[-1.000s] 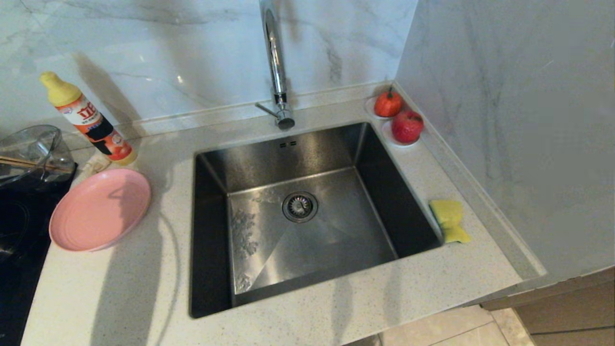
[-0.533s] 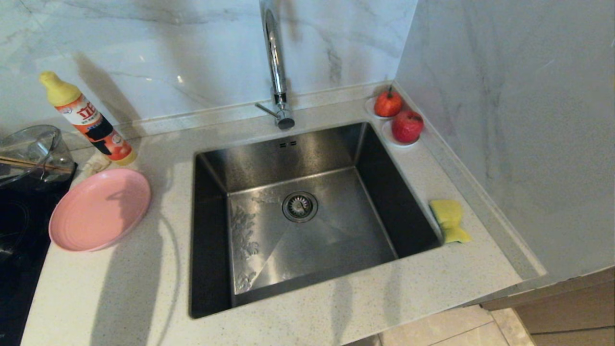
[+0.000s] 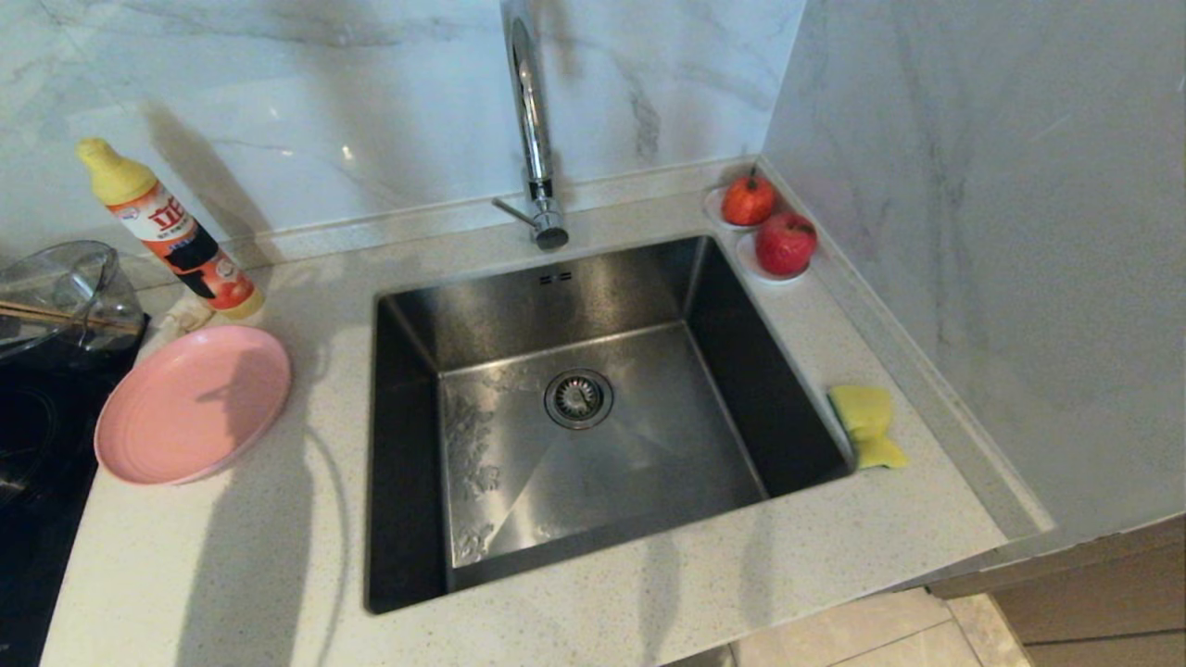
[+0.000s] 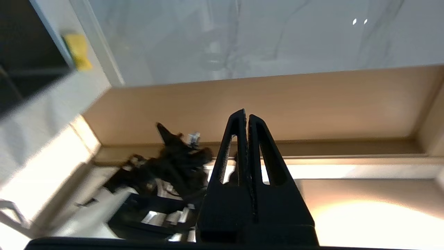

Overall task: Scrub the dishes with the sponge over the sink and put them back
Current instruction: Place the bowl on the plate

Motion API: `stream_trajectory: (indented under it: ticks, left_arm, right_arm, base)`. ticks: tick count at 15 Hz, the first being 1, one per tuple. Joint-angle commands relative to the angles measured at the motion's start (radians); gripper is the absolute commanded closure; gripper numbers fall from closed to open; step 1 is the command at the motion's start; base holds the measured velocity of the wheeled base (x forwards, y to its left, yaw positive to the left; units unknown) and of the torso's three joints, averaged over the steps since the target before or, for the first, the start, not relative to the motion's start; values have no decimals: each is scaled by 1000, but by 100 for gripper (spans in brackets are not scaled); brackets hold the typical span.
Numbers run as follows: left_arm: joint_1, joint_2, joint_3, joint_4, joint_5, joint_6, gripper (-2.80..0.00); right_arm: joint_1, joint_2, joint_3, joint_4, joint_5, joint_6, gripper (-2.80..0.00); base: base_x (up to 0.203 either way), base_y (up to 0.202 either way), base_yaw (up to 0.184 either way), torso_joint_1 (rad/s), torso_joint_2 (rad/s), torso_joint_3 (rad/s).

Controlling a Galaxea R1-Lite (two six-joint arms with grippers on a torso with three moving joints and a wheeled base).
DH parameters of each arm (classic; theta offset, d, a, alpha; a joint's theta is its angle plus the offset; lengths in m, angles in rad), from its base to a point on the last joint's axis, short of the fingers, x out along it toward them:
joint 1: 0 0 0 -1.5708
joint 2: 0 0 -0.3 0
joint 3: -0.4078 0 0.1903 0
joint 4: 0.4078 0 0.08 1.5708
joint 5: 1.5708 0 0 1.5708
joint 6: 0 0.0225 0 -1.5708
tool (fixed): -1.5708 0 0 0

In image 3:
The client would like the chrome gooseneck faucet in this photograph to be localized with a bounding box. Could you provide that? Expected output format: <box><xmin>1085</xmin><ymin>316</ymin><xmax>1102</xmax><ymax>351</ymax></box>
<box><xmin>493</xmin><ymin>0</ymin><xmax>572</xmax><ymax>253</ymax></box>

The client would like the yellow sponge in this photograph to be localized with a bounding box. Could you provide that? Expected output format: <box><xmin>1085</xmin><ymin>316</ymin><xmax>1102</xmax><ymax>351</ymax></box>
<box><xmin>827</xmin><ymin>384</ymin><xmax>910</xmax><ymax>471</ymax></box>

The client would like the pink plate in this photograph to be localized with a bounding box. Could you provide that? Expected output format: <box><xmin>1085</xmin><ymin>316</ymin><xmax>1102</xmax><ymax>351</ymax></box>
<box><xmin>94</xmin><ymin>324</ymin><xmax>293</xmax><ymax>486</ymax></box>

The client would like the orange dish soap bottle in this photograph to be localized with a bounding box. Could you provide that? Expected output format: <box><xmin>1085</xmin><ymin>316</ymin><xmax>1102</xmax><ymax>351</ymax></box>
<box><xmin>76</xmin><ymin>138</ymin><xmax>267</xmax><ymax>321</ymax></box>

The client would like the wooden chopstick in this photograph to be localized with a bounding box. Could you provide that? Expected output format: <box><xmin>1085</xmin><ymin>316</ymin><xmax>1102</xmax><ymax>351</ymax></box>
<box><xmin>0</xmin><ymin>301</ymin><xmax>140</xmax><ymax>329</ymax></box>
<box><xmin>0</xmin><ymin>308</ymin><xmax>145</xmax><ymax>336</ymax></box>

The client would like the stainless steel sink basin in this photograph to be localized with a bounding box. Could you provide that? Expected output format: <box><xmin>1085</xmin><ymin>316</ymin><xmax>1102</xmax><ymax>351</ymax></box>
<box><xmin>366</xmin><ymin>234</ymin><xmax>853</xmax><ymax>616</ymax></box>

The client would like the round metal drain strainer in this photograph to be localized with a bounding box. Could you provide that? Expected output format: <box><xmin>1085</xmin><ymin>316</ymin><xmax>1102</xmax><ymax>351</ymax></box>
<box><xmin>544</xmin><ymin>369</ymin><xmax>614</xmax><ymax>431</ymax></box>

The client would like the small white dish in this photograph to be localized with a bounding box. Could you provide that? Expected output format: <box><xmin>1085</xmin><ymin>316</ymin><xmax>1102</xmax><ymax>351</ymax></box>
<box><xmin>703</xmin><ymin>188</ymin><xmax>777</xmax><ymax>233</ymax></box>
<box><xmin>736</xmin><ymin>232</ymin><xmax>813</xmax><ymax>284</ymax></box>

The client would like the red toy tomato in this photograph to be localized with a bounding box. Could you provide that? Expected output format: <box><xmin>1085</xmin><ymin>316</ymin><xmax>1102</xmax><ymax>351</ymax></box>
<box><xmin>721</xmin><ymin>167</ymin><xmax>776</xmax><ymax>228</ymax></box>

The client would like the red toy apple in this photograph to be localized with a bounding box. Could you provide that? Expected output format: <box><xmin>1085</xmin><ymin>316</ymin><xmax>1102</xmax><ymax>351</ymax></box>
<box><xmin>754</xmin><ymin>213</ymin><xmax>818</xmax><ymax>277</ymax></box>

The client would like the clear glass cup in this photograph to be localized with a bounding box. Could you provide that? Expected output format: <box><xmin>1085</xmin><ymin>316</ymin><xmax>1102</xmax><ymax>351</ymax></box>
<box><xmin>56</xmin><ymin>255</ymin><xmax>147</xmax><ymax>355</ymax></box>

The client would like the clear glass bowl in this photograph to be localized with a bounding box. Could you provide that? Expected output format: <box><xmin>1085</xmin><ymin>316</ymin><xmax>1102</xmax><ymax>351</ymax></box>
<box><xmin>0</xmin><ymin>241</ymin><xmax>121</xmax><ymax>364</ymax></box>

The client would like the black induction cooktop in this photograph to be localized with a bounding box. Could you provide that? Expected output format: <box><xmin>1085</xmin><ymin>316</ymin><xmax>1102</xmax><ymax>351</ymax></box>
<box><xmin>0</xmin><ymin>315</ymin><xmax>151</xmax><ymax>667</ymax></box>

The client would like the light wooden cabinet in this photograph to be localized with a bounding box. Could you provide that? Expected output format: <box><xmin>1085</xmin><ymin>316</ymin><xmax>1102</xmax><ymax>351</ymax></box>
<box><xmin>927</xmin><ymin>517</ymin><xmax>1186</xmax><ymax>667</ymax></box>

